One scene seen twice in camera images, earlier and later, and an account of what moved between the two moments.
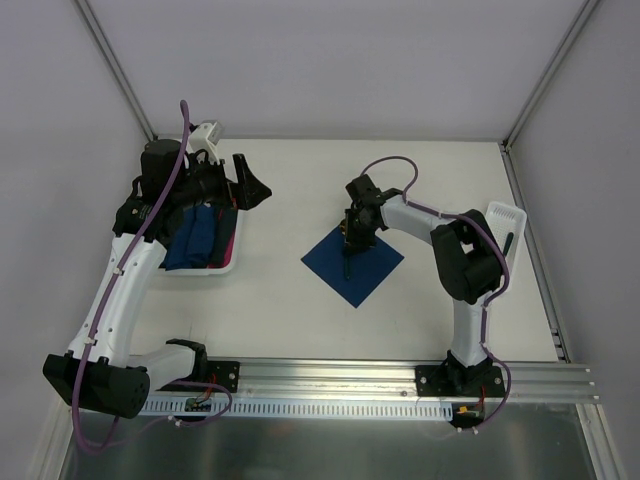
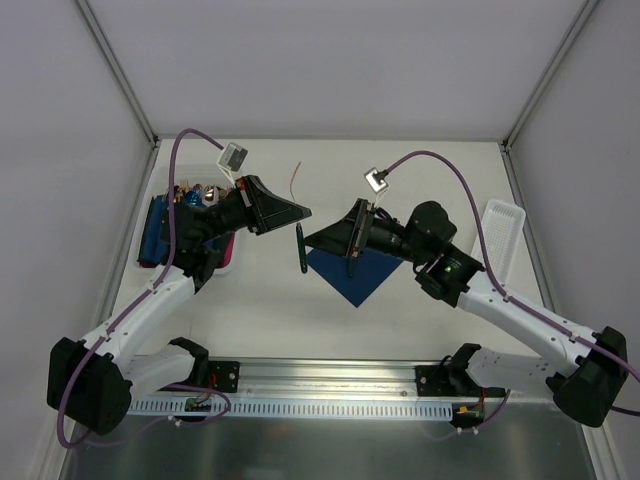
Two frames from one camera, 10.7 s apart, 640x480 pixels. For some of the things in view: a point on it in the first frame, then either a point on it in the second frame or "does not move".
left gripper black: (240, 181) -> (251, 204)
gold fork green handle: (508, 243) -> (301, 248)
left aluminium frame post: (94, 27) does not move
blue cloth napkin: (367, 271) does not move
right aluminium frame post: (519, 123) does not move
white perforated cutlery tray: (503, 219) does not move
